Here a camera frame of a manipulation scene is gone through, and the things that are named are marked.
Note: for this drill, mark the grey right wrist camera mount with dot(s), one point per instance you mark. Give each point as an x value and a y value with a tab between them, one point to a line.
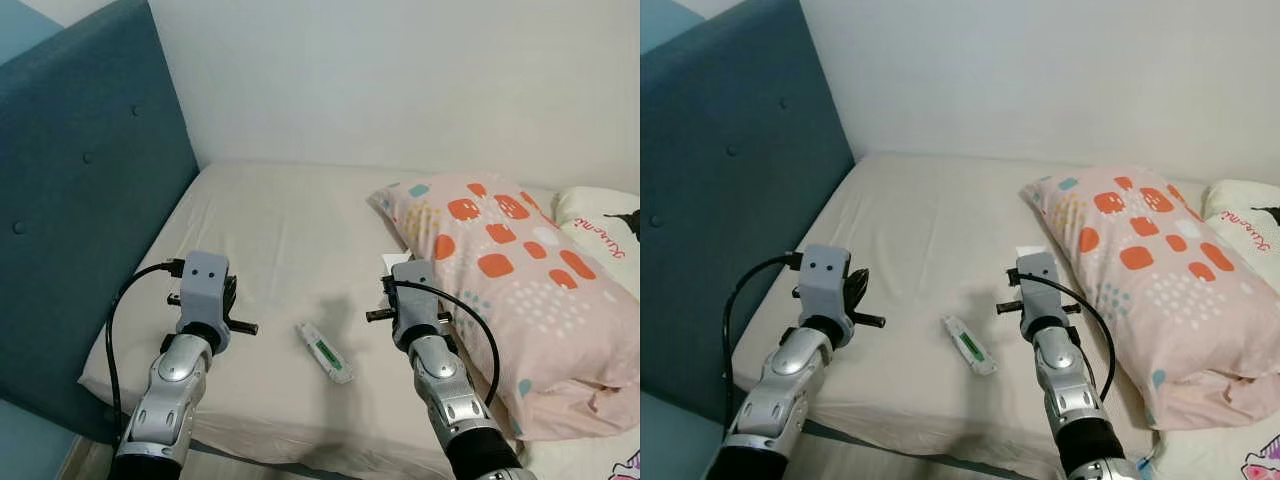
412	290
1038	285

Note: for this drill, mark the pink pillow with orange patches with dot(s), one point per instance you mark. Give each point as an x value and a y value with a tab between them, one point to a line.
520	290
1170	280

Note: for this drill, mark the beige sheeted mattress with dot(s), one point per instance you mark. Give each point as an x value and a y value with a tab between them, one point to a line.
930	220
280	230

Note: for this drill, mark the white green snack package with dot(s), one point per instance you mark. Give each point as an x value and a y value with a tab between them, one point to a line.
968	345
325	352

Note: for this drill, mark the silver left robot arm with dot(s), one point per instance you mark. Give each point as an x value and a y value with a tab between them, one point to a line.
165	400
790	390

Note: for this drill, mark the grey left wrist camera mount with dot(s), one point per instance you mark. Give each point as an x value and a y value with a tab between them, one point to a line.
205	280
825	275

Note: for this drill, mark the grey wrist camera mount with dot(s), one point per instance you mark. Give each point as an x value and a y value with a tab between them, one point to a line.
825	275
205	280
412	290
1038	285

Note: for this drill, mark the blue upholstered headboard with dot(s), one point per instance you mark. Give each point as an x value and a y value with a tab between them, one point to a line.
730	150
80	150

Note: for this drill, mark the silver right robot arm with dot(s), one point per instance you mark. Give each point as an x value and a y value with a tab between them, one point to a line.
450	400
1070	390

